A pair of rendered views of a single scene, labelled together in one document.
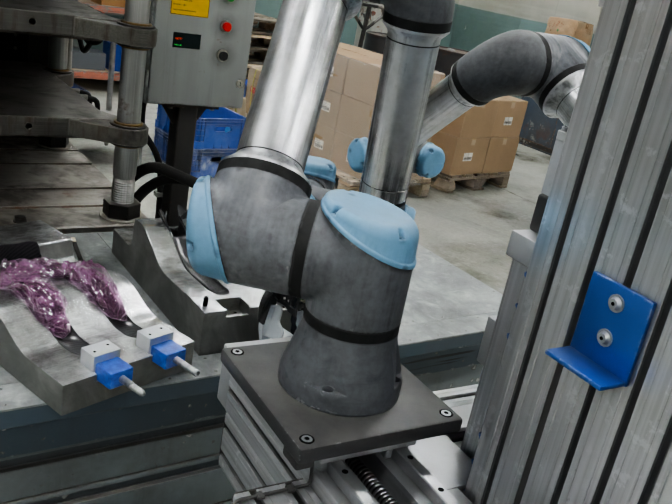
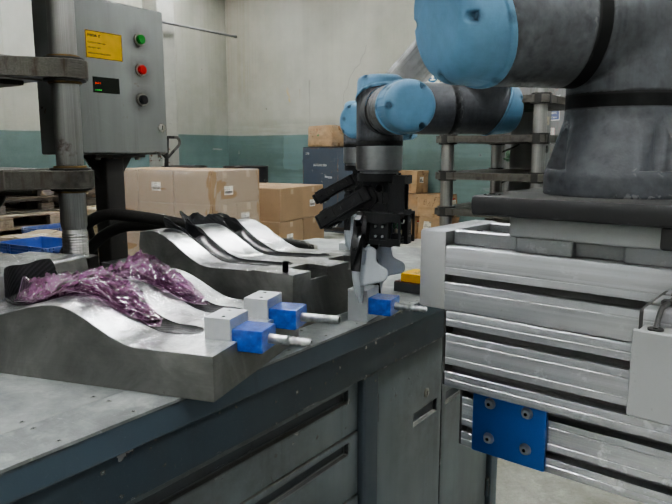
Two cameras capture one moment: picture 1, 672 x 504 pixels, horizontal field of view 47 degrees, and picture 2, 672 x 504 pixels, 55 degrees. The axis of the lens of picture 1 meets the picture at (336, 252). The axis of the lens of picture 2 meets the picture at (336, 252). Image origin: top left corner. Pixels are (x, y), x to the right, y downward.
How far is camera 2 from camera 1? 0.68 m
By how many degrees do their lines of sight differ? 20
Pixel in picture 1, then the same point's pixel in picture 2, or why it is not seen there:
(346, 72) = (174, 183)
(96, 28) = (22, 63)
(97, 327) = (185, 313)
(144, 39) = (78, 69)
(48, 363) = (169, 346)
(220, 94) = (146, 140)
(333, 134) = not seen: hidden behind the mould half
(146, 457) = (262, 471)
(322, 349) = (641, 124)
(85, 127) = (24, 177)
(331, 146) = not seen: hidden behind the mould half
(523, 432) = not seen: outside the picture
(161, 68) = (86, 115)
